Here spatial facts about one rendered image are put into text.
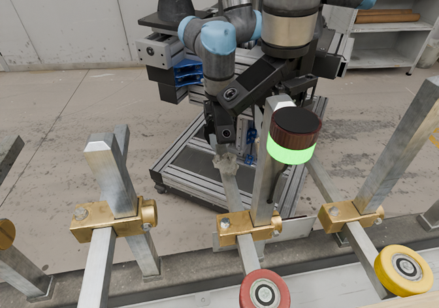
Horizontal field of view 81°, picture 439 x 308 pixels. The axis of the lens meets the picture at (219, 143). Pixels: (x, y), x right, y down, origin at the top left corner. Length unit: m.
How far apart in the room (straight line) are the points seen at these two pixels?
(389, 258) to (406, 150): 0.19
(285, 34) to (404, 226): 0.68
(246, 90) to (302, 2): 0.13
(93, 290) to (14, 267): 0.25
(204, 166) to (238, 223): 1.02
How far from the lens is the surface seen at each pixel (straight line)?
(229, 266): 0.71
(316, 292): 0.81
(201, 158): 1.61
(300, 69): 0.45
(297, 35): 0.39
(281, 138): 0.31
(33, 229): 1.89
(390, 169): 0.58
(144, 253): 0.59
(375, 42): 3.72
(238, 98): 0.39
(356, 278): 0.87
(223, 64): 0.59
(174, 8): 1.10
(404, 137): 0.54
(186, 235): 1.55
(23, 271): 0.69
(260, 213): 0.53
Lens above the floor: 1.36
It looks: 42 degrees down
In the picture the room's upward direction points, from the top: straight up
